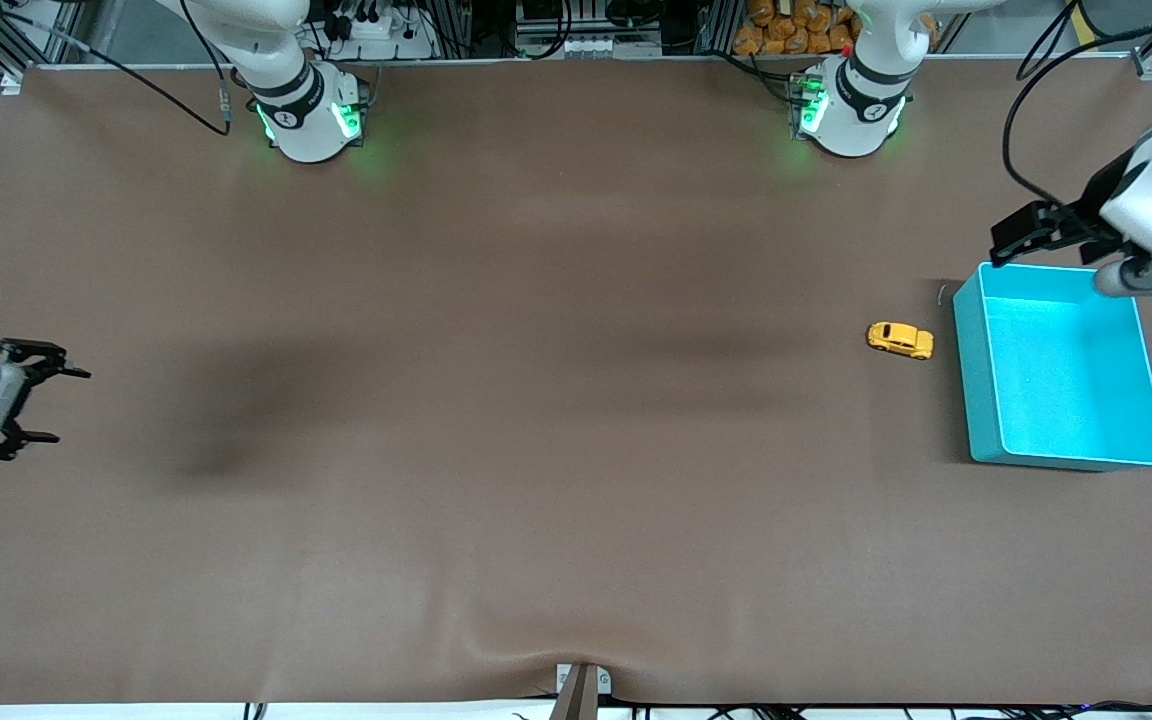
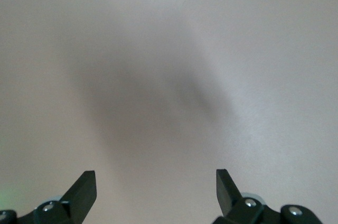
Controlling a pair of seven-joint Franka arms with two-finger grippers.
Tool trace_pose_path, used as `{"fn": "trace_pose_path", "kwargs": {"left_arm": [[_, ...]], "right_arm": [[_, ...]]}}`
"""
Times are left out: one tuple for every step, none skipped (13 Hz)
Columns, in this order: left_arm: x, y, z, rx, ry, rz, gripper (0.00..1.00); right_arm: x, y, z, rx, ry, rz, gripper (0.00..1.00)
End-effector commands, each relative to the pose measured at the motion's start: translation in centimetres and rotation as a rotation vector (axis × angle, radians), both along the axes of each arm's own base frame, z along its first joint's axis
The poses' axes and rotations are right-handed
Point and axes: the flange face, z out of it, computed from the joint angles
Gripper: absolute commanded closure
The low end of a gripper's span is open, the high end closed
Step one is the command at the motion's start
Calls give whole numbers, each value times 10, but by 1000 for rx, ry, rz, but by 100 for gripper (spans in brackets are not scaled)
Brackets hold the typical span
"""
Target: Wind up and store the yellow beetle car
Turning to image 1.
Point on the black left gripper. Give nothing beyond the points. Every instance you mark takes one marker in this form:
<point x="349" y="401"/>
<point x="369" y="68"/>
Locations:
<point x="1104" y="194"/>

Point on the yellow beetle toy car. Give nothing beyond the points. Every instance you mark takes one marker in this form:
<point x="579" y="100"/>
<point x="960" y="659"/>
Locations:
<point x="901" y="339"/>

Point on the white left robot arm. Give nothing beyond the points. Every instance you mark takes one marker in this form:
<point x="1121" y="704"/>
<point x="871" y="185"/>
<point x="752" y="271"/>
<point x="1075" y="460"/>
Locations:
<point x="856" y="110"/>

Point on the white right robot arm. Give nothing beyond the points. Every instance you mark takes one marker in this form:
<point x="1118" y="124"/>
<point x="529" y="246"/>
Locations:
<point x="311" y="120"/>

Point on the teal plastic bin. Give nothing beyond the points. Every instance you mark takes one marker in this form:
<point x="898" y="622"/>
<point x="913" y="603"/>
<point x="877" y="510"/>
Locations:
<point x="1066" y="390"/>

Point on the orange objects pile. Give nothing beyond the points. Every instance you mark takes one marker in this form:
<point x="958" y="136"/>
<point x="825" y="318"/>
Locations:
<point x="796" y="30"/>

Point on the silver background device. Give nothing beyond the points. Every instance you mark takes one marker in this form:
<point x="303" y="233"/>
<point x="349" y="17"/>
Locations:
<point x="586" y="40"/>

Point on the brown table mat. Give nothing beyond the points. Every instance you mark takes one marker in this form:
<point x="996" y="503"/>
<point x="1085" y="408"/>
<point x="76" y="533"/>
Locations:
<point x="576" y="450"/>

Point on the white power strip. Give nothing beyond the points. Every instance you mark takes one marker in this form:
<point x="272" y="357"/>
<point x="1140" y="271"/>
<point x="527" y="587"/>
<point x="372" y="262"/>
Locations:
<point x="381" y="35"/>

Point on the silver mounting bracket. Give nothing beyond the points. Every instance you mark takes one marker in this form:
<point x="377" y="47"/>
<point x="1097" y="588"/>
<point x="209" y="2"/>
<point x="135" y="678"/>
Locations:
<point x="564" y="680"/>

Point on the brown camera pole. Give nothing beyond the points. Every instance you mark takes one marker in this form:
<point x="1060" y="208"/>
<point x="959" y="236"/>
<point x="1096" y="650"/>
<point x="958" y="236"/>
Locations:
<point x="578" y="700"/>

